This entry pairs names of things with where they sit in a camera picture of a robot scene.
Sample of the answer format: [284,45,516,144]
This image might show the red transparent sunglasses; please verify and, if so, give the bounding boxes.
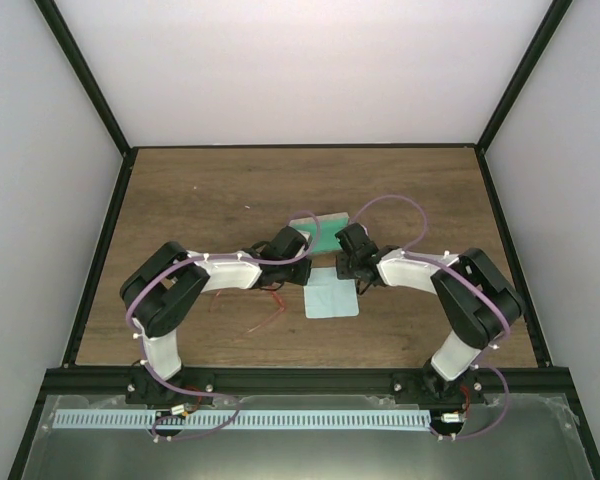
[208,289,287,337]

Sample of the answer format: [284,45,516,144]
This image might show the black aluminium frame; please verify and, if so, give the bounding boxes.
[9,1,600,479]

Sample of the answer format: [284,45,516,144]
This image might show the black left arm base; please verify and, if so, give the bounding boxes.
[126,360,211,406]

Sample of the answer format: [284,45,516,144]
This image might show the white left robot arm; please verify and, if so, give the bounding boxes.
[119,225,320,404]

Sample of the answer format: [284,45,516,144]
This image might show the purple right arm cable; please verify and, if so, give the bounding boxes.
[349,194,514,441]

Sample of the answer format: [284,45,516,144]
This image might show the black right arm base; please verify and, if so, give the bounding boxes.
[390,361,484,408]

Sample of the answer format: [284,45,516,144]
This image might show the light blue slotted cable duct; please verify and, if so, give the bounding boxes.
[52,409,431,431]

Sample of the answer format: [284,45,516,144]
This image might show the light blue cleaning cloth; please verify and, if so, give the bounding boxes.
[303,267,359,319]

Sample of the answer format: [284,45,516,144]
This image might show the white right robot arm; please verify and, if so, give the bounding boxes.
[335,223,526,403]

